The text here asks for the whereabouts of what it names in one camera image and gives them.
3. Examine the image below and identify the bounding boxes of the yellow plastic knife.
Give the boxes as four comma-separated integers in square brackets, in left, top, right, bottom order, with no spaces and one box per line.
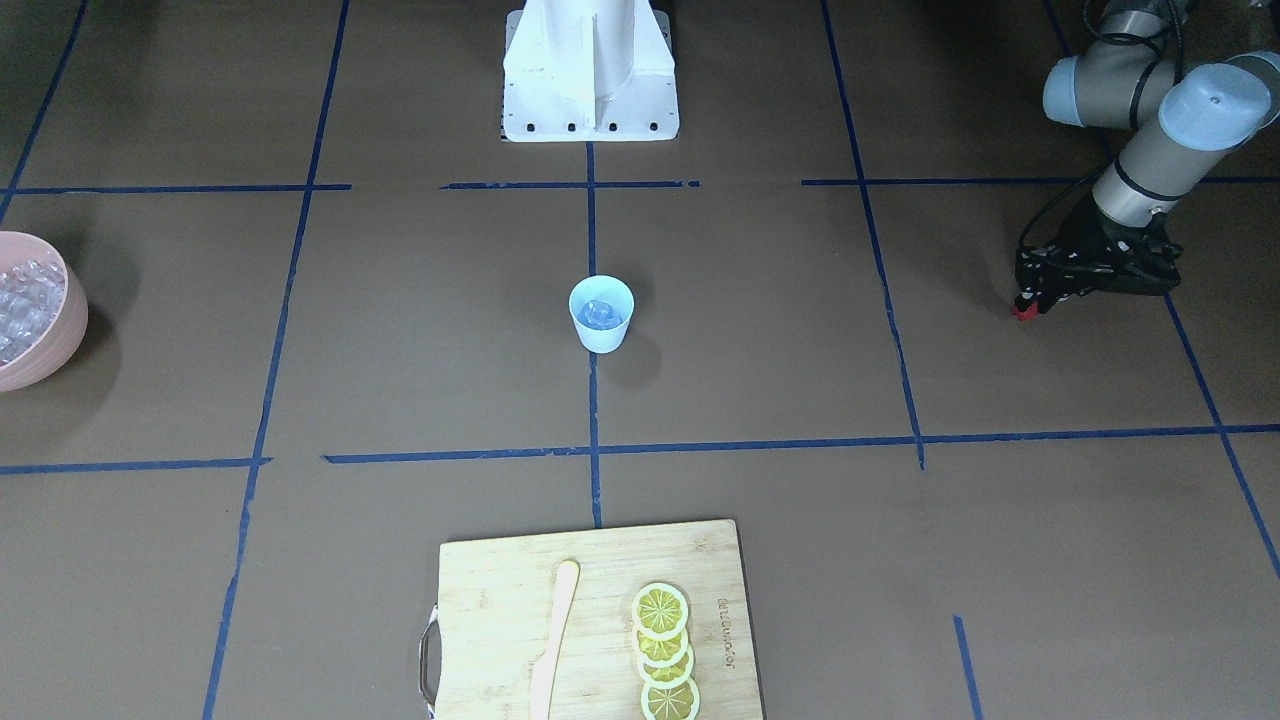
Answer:
[527,559,580,719]

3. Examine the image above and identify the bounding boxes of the bamboo cutting board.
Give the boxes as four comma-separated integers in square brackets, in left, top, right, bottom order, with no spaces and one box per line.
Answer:
[419,519,765,719]

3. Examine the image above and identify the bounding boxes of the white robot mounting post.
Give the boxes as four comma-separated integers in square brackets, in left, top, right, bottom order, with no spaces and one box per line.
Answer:
[500,1,680,143]

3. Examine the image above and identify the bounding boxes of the clear ice cube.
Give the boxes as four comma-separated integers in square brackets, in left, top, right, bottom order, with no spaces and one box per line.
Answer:
[593,301,625,331]
[579,299,604,331]

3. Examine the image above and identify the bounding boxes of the lemon slice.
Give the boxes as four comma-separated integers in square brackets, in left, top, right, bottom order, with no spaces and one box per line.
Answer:
[632,629,690,667]
[636,648,696,689]
[640,679,701,720]
[631,582,690,641]

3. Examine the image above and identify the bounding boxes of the clear ice cubes pile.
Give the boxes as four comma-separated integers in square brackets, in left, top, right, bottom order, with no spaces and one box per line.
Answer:
[1,260,67,365]

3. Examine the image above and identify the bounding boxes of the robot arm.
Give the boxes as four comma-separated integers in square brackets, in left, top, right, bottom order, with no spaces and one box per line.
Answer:
[1012,1,1277,320]

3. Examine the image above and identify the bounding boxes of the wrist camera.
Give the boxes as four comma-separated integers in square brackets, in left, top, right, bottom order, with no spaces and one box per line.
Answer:
[1014,220,1181,300]

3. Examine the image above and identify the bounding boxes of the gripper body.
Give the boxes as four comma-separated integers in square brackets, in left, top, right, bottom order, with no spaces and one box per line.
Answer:
[1060,193,1132,263]

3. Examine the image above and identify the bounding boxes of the light blue paper cup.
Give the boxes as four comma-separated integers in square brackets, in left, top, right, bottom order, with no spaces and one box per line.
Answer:
[568,275,635,354]

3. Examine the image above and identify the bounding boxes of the pink bowl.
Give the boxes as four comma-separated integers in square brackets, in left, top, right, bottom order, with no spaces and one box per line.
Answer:
[1,231,88,393]

